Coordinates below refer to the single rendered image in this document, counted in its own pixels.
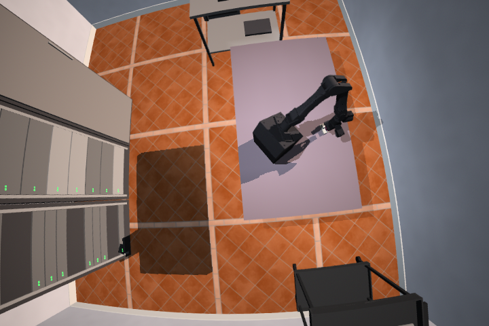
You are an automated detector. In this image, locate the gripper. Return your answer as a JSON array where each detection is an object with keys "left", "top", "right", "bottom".
[{"left": 324, "top": 119, "right": 333, "bottom": 131}]

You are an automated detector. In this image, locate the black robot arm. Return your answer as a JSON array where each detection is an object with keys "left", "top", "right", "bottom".
[{"left": 274, "top": 75, "right": 354, "bottom": 142}]

